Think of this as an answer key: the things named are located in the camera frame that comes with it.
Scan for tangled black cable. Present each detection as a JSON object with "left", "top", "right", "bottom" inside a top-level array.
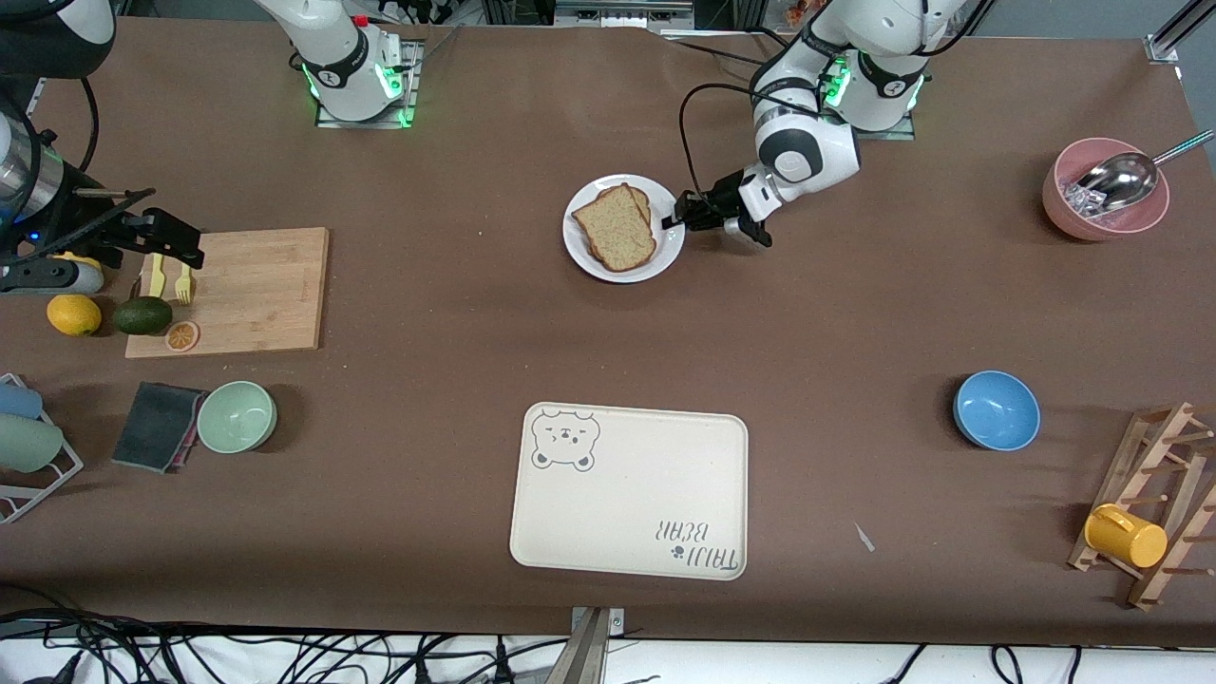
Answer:
[
  {"left": 0, "top": 608, "right": 229, "bottom": 684},
  {"left": 218, "top": 627, "right": 571, "bottom": 684}
]

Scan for pink bowl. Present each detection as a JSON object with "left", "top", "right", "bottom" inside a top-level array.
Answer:
[{"left": 1042, "top": 137, "right": 1170, "bottom": 241}]

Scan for wooden cutting board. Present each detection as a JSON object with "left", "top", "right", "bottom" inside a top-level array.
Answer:
[{"left": 124, "top": 226, "right": 331, "bottom": 360}]

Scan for thin black power cable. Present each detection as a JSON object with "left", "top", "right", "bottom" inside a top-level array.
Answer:
[{"left": 663, "top": 33, "right": 789, "bottom": 77}]

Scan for wooden mug rack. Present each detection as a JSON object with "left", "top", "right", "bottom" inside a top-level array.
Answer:
[{"left": 1068, "top": 401, "right": 1216, "bottom": 611}]

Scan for white round plate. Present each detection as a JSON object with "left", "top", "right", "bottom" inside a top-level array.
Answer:
[{"left": 562, "top": 174, "right": 687, "bottom": 284}]

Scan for yellow mug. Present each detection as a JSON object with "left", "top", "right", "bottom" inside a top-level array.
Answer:
[{"left": 1084, "top": 503, "right": 1169, "bottom": 569}]

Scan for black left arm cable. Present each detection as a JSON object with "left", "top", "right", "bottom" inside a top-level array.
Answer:
[{"left": 678, "top": 84, "right": 763, "bottom": 205}]

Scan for dark green avocado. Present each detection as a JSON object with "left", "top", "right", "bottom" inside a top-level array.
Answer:
[{"left": 113, "top": 296, "right": 174, "bottom": 336}]

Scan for clear ice cubes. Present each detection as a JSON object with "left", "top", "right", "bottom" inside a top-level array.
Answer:
[{"left": 1062, "top": 180, "right": 1117, "bottom": 224}]

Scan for blue bowl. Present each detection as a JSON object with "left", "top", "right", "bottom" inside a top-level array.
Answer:
[{"left": 953, "top": 370, "right": 1041, "bottom": 452}]

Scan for pale green cup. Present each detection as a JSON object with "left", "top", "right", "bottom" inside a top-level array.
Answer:
[{"left": 0, "top": 413, "right": 65, "bottom": 474}]

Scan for silver metal scoop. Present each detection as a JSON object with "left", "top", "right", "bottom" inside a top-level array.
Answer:
[{"left": 1075, "top": 128, "right": 1216, "bottom": 215}]

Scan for white wire rack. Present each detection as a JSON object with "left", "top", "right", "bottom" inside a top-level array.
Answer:
[{"left": 0, "top": 373, "right": 85, "bottom": 525}]

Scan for pale green bowl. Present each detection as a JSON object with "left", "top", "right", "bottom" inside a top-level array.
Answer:
[{"left": 197, "top": 380, "right": 278, "bottom": 454}]

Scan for light blue cup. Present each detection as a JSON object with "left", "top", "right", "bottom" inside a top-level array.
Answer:
[{"left": 0, "top": 380, "right": 44, "bottom": 421}]

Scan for cream bear print tray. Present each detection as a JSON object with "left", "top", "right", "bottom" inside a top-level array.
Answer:
[{"left": 509, "top": 402, "right": 750, "bottom": 581}]

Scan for aluminium frame profile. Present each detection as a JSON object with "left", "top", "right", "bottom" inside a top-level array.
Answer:
[{"left": 1145, "top": 0, "right": 1216, "bottom": 63}]

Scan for dark grey sponge cloth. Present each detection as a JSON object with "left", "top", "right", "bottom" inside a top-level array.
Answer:
[{"left": 111, "top": 382, "right": 208, "bottom": 474}]

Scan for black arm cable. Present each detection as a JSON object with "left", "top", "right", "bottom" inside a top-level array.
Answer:
[
  {"left": 81, "top": 81, "right": 102, "bottom": 172},
  {"left": 678, "top": 84, "right": 763, "bottom": 205}
]

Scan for yellow lemon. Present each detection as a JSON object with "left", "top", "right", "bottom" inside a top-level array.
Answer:
[{"left": 47, "top": 294, "right": 103, "bottom": 337}]

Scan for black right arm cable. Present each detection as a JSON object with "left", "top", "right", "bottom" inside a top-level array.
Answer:
[{"left": 81, "top": 81, "right": 102, "bottom": 172}]

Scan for aluminium mount bracket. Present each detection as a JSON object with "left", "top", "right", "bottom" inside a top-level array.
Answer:
[{"left": 568, "top": 606, "right": 625, "bottom": 684}]

